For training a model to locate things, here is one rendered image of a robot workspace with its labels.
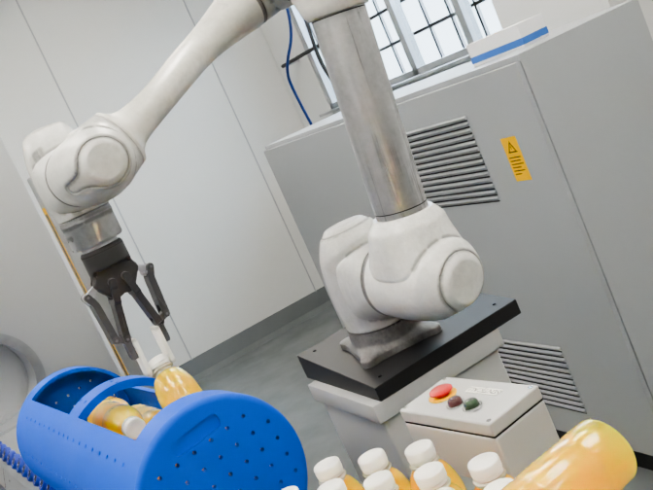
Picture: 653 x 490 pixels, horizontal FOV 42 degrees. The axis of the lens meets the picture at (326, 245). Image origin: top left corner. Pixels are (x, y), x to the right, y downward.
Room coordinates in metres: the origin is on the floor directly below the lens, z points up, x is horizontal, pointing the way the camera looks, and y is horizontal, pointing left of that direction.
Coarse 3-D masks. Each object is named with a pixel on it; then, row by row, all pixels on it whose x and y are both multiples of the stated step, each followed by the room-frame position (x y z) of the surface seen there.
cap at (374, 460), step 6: (372, 450) 1.09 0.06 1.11; (378, 450) 1.09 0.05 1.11; (366, 456) 1.09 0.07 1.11; (372, 456) 1.08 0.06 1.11; (378, 456) 1.07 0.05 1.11; (384, 456) 1.07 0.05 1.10; (360, 462) 1.08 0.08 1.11; (366, 462) 1.07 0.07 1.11; (372, 462) 1.06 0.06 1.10; (378, 462) 1.06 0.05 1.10; (384, 462) 1.07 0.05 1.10; (366, 468) 1.07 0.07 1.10; (372, 468) 1.06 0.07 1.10; (378, 468) 1.06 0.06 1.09; (384, 468) 1.07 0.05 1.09
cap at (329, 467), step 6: (324, 462) 1.13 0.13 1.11; (330, 462) 1.12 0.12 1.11; (336, 462) 1.11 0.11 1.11; (318, 468) 1.12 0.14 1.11; (324, 468) 1.11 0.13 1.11; (330, 468) 1.10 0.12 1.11; (336, 468) 1.10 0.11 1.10; (342, 468) 1.12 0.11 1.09; (318, 474) 1.11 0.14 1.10; (324, 474) 1.10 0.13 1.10; (330, 474) 1.10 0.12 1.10; (336, 474) 1.10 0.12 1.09; (324, 480) 1.10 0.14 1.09
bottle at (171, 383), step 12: (156, 372) 1.42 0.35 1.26; (168, 372) 1.40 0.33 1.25; (180, 372) 1.41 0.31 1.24; (156, 384) 1.40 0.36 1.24; (168, 384) 1.39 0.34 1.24; (180, 384) 1.38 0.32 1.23; (192, 384) 1.39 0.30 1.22; (156, 396) 1.40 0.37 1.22; (168, 396) 1.38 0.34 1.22; (180, 396) 1.37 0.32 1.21
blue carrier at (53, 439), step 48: (48, 384) 1.91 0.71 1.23; (96, 384) 2.01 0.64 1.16; (144, 384) 1.60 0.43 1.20; (48, 432) 1.66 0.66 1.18; (96, 432) 1.40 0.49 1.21; (144, 432) 1.24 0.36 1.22; (192, 432) 1.22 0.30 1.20; (240, 432) 1.25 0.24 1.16; (288, 432) 1.28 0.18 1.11; (48, 480) 1.72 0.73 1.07; (96, 480) 1.33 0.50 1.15; (144, 480) 1.17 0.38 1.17; (192, 480) 1.20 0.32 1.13; (240, 480) 1.23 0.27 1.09; (288, 480) 1.27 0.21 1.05
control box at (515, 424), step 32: (480, 384) 1.17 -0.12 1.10; (512, 384) 1.12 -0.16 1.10; (416, 416) 1.17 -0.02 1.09; (448, 416) 1.11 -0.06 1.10; (480, 416) 1.07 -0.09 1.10; (512, 416) 1.05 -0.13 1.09; (544, 416) 1.08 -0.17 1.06; (448, 448) 1.13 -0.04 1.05; (480, 448) 1.07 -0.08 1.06; (512, 448) 1.04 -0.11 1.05; (544, 448) 1.07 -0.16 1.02
